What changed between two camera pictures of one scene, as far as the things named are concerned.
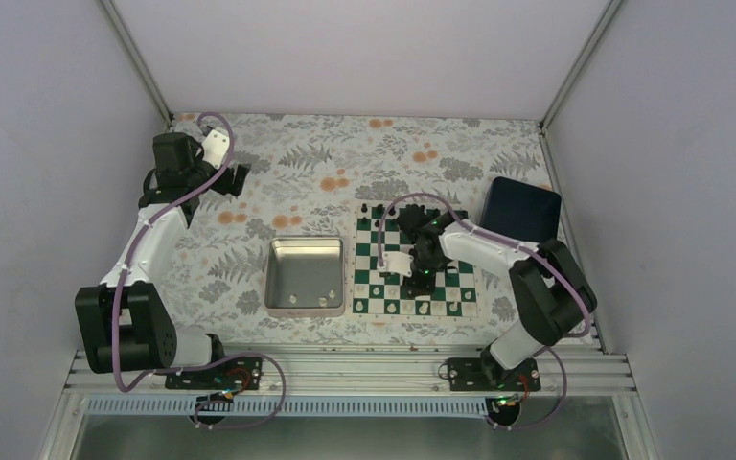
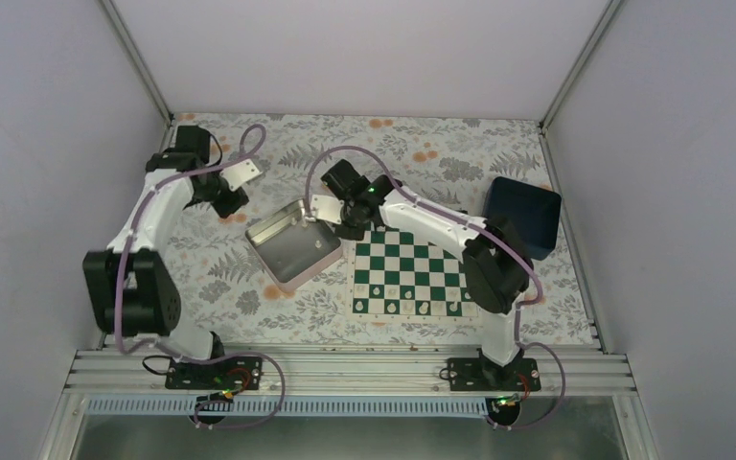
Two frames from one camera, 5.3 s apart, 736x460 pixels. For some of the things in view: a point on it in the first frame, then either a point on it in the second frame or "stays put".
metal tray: (305, 277) -> (289, 247)
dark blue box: (521, 211) stays put
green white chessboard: (375, 229) stays put
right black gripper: (425, 287) -> (352, 235)
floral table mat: (367, 230) stays put
